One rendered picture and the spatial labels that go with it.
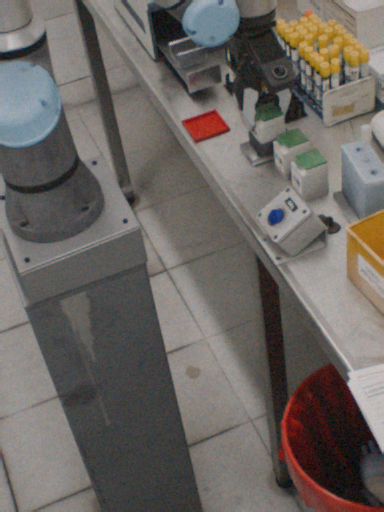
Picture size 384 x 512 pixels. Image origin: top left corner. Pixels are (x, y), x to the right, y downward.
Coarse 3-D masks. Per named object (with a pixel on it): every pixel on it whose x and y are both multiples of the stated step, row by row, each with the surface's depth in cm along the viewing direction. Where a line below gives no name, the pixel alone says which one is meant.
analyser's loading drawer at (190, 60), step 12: (156, 36) 178; (168, 36) 178; (180, 36) 177; (168, 48) 174; (180, 48) 171; (192, 48) 172; (204, 48) 167; (180, 60) 167; (192, 60) 168; (204, 60) 169; (180, 72) 167; (192, 72) 163; (204, 72) 164; (216, 72) 165; (192, 84) 165; (204, 84) 166
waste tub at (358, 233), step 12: (372, 216) 123; (348, 228) 122; (360, 228) 124; (372, 228) 125; (348, 240) 123; (360, 240) 120; (372, 240) 126; (348, 252) 125; (360, 252) 121; (372, 252) 118; (348, 264) 127; (360, 264) 123; (372, 264) 119; (348, 276) 128; (360, 276) 125; (372, 276) 121; (360, 288) 126; (372, 288) 123; (372, 300) 124
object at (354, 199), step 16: (352, 144) 135; (368, 144) 135; (352, 160) 133; (368, 160) 132; (352, 176) 134; (368, 176) 129; (336, 192) 141; (352, 192) 136; (368, 192) 130; (352, 208) 138; (368, 208) 132
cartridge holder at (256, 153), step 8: (248, 136) 153; (240, 144) 153; (248, 144) 153; (256, 144) 150; (264, 144) 149; (272, 144) 149; (248, 152) 151; (256, 152) 151; (264, 152) 150; (272, 152) 150; (248, 160) 151; (256, 160) 150; (264, 160) 151
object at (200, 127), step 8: (208, 112) 162; (216, 112) 162; (184, 120) 162; (192, 120) 162; (200, 120) 162; (208, 120) 162; (216, 120) 161; (224, 120) 160; (192, 128) 160; (200, 128) 160; (208, 128) 160; (216, 128) 160; (224, 128) 158; (192, 136) 158; (200, 136) 158; (208, 136) 158
